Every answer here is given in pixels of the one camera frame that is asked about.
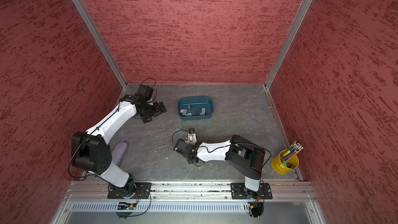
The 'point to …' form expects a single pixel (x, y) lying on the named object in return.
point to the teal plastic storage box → (195, 108)
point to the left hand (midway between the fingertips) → (159, 116)
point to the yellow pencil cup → (279, 167)
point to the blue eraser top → (178, 129)
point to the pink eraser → (182, 110)
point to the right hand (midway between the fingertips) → (191, 150)
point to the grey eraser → (203, 111)
